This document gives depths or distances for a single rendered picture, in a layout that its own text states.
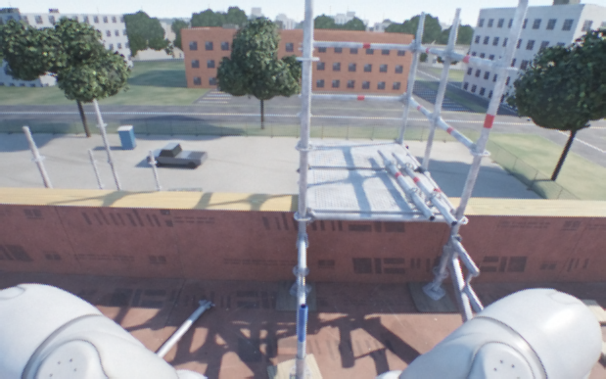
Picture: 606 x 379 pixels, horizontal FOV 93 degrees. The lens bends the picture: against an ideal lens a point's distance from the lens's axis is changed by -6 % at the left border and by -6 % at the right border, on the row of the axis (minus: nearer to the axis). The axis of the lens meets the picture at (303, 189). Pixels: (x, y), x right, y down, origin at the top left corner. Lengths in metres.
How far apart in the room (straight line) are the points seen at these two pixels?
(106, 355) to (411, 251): 2.33
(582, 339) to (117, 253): 2.75
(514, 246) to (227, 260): 2.30
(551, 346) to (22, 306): 0.71
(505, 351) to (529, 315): 0.11
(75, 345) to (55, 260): 2.81
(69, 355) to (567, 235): 3.09
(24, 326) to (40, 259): 2.79
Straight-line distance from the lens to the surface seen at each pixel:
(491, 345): 0.44
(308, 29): 1.71
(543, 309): 0.56
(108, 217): 2.66
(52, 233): 3.04
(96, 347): 0.44
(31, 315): 0.55
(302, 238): 2.12
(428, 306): 2.66
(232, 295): 2.58
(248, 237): 2.37
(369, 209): 2.18
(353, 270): 2.59
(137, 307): 2.72
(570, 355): 0.55
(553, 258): 3.24
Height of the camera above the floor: 1.89
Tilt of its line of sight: 29 degrees down
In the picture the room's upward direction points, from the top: 2 degrees clockwise
